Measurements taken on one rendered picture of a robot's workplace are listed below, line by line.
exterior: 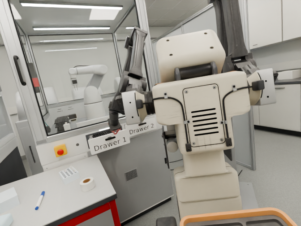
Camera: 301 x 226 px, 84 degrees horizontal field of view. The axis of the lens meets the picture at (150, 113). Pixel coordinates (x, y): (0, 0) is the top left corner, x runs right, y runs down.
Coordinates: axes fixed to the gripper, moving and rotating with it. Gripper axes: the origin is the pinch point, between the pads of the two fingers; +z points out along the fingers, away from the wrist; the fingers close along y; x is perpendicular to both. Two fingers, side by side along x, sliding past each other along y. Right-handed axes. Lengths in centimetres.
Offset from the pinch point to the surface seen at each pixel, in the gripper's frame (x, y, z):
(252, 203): -100, -77, 59
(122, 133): -6.3, 1.7, 7.0
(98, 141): 11.5, 1.1, 7.2
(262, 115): -282, 17, 98
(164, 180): -41, -23, 68
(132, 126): -19.7, 12.9, 16.3
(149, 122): -35.8, 12.9, 16.8
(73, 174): 30.5, -17.4, 5.5
